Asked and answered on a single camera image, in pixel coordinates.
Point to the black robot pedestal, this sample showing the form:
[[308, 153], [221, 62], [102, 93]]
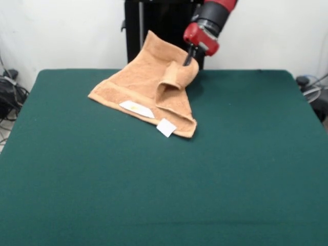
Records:
[[164, 25]]

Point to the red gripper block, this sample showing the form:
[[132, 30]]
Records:
[[200, 38]]

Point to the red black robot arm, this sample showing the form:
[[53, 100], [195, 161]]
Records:
[[217, 12]]

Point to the dark green table cloth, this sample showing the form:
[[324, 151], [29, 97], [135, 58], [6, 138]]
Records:
[[77, 179]]

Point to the tan terry towel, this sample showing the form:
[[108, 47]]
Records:
[[143, 82]]

